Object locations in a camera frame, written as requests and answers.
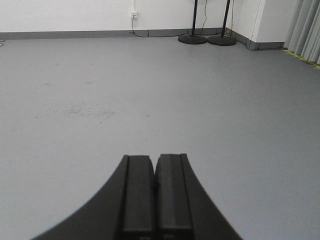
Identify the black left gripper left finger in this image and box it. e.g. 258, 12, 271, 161
35, 155, 155, 240

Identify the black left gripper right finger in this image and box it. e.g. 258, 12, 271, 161
155, 153, 241, 240

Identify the black left pole stand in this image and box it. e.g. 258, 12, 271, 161
178, 0, 208, 45

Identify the black pole stand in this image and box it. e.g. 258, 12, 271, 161
207, 0, 237, 47
178, 0, 208, 45

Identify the black right pole stand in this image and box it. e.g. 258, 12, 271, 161
207, 0, 237, 47

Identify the grey curtain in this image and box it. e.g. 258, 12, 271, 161
284, 0, 320, 65

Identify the black power cable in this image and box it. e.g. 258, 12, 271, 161
128, 16, 151, 38

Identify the white wall power outlet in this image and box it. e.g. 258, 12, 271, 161
130, 10, 138, 19

